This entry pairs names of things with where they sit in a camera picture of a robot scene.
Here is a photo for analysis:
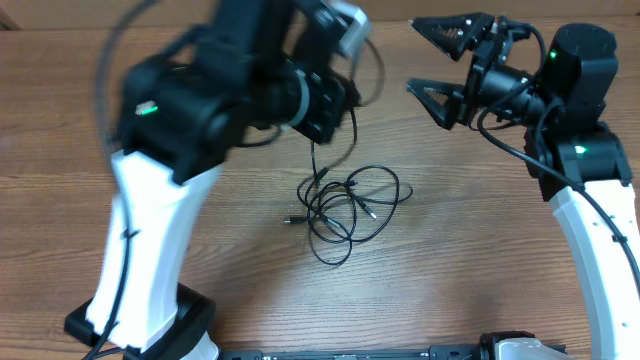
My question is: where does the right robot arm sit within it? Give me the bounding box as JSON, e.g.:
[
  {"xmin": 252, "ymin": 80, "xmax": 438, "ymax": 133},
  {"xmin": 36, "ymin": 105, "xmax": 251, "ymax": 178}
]
[{"xmin": 407, "ymin": 12, "xmax": 639, "ymax": 359}]

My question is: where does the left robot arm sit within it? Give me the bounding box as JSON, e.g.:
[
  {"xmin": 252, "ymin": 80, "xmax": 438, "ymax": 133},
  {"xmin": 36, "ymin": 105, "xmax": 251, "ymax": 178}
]
[{"xmin": 64, "ymin": 0, "xmax": 371, "ymax": 359}]

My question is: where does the thick black USB cable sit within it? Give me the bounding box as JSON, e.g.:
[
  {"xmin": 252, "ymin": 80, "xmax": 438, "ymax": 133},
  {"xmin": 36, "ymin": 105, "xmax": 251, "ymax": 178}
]
[{"xmin": 309, "ymin": 37, "xmax": 387, "ymax": 176}]

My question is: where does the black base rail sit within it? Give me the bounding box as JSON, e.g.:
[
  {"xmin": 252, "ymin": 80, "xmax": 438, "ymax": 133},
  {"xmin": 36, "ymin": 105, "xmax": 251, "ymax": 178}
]
[{"xmin": 217, "ymin": 328, "xmax": 569, "ymax": 360}]

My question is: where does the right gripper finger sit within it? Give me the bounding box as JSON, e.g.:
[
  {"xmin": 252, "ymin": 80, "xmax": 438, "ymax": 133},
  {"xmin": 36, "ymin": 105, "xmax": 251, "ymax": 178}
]
[
  {"xmin": 410, "ymin": 12, "xmax": 494, "ymax": 61},
  {"xmin": 406, "ymin": 78, "xmax": 464, "ymax": 130}
]

